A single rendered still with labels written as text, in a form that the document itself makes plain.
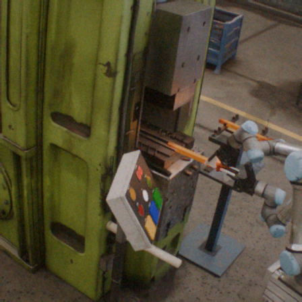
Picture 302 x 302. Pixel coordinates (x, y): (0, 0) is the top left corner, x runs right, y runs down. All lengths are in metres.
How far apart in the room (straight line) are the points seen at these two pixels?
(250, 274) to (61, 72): 1.90
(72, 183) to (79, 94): 0.54
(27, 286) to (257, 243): 1.70
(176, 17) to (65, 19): 0.52
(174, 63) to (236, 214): 1.91
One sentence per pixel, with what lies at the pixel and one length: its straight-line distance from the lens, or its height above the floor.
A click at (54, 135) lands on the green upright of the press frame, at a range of 2.41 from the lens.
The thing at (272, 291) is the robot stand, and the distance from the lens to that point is 2.34.
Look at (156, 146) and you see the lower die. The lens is 2.52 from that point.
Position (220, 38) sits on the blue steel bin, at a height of 0.48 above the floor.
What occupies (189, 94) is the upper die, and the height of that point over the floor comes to 1.32.
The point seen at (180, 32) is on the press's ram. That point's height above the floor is 1.69.
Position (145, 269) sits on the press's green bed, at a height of 0.19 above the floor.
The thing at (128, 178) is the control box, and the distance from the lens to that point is 1.90.
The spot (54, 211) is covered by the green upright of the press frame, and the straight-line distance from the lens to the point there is 2.78.
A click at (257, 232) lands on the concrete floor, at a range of 3.68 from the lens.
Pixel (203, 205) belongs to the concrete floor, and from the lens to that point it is 3.79.
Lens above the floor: 2.32
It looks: 32 degrees down
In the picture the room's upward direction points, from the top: 8 degrees clockwise
